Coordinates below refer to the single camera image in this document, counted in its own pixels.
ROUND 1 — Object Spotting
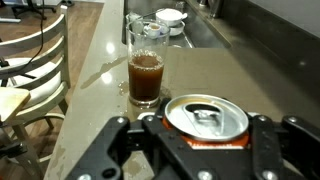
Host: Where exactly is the small white bowl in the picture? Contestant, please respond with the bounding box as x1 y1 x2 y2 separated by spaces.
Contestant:
168 20 186 37

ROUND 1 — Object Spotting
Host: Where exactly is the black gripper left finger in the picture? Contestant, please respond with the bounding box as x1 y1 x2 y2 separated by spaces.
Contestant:
66 98 214 180

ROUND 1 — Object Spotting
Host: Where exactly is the orange white soda can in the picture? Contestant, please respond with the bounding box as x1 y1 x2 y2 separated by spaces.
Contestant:
162 93 250 150

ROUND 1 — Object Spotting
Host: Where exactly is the chrome kitchen faucet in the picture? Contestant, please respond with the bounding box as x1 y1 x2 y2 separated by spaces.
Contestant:
196 0 225 19

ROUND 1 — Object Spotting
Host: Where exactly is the steel kitchen sink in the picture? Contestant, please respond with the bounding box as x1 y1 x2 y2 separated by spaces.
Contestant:
121 0 233 50

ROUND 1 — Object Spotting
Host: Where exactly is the large white bowl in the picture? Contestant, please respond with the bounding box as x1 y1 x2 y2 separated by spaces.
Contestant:
155 8 189 28

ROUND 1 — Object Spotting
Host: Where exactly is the clear tall drinking glass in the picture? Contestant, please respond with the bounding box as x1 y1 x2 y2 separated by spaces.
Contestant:
125 18 171 109

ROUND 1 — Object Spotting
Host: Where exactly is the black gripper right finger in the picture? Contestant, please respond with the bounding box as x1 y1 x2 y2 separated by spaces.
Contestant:
250 114 320 180

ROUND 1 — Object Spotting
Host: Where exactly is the thin black hanging cord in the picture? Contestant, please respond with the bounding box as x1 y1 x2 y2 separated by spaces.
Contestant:
0 0 46 73

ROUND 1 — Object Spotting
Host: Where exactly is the white coffee mug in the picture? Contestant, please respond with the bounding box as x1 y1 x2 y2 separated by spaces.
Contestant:
143 22 167 40

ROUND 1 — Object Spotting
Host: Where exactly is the black office chair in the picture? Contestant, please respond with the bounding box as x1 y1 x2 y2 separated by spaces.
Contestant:
11 0 76 21

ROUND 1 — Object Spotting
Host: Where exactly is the light wooden cart top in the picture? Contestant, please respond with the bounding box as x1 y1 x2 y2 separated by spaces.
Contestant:
0 86 32 123

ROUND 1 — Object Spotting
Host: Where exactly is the pale wooden slat chair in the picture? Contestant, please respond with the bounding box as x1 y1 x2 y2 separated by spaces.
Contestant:
0 4 72 180

